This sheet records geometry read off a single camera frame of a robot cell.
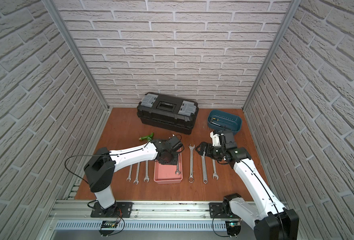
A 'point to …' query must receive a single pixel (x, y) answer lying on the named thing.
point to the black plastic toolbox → (173, 112)
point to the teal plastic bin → (227, 121)
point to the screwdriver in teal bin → (212, 118)
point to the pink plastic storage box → (165, 174)
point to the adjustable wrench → (204, 167)
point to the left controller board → (108, 224)
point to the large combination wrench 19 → (215, 174)
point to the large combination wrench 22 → (191, 178)
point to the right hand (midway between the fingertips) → (204, 150)
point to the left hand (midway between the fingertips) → (177, 160)
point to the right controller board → (233, 227)
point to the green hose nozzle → (148, 138)
